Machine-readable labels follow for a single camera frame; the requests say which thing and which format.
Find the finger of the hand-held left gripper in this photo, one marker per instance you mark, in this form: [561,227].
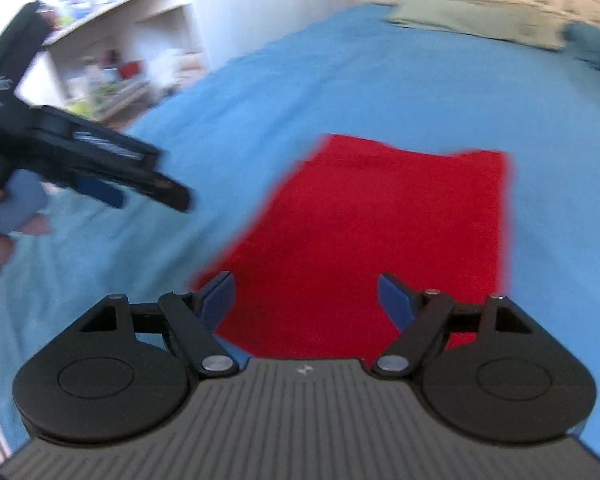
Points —
[165,187]
[102,192]

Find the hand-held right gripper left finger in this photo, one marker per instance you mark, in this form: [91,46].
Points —
[217,300]

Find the folded blue duvet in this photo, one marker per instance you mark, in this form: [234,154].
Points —
[595,47]

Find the red sweater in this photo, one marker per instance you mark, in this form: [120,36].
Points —
[380,240]

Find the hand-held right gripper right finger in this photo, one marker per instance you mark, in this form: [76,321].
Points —
[397,300]

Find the person's left hand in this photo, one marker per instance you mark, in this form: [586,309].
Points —
[0,250]

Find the bed with blue sheet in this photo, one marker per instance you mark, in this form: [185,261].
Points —
[330,90]

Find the green pillow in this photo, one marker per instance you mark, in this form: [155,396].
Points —
[475,20]

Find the white shelf unit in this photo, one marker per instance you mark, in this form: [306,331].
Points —
[130,45]

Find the red box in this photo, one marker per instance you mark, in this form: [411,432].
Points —
[130,69]

